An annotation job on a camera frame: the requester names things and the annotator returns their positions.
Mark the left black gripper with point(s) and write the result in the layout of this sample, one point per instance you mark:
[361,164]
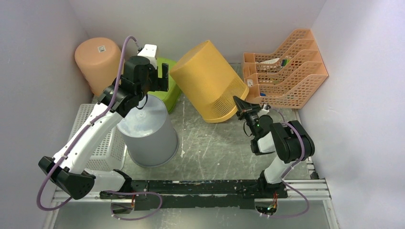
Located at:
[161,84]

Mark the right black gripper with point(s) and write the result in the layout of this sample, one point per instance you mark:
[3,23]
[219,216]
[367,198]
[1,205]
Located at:
[242,108]

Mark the green plastic basin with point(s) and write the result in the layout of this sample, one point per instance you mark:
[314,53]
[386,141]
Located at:
[171,96]

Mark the yellow slatted waste basket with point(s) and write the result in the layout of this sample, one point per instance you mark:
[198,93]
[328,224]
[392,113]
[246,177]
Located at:
[209,82]

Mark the grey plastic bucket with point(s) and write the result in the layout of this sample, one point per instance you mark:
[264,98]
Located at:
[149,134]

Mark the large orange plastic bucket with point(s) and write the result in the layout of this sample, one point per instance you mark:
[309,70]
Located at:
[98,60]

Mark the white perforated tray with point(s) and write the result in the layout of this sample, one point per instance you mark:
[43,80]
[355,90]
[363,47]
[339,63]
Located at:
[110,154]

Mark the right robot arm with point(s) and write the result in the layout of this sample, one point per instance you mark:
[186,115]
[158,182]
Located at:
[289,140]

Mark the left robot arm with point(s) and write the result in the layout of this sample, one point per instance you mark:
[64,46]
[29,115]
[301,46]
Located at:
[67,168]

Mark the orange plastic file organizer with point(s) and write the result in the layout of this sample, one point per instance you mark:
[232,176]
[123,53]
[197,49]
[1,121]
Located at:
[288,77]

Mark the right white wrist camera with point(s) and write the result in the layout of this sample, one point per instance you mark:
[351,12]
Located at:
[265,110]

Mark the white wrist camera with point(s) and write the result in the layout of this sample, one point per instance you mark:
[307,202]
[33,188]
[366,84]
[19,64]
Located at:
[149,51]
[265,110]

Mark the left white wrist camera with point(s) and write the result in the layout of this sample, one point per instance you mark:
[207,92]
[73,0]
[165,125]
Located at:
[149,51]

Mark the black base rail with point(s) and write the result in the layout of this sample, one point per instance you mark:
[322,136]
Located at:
[242,193]

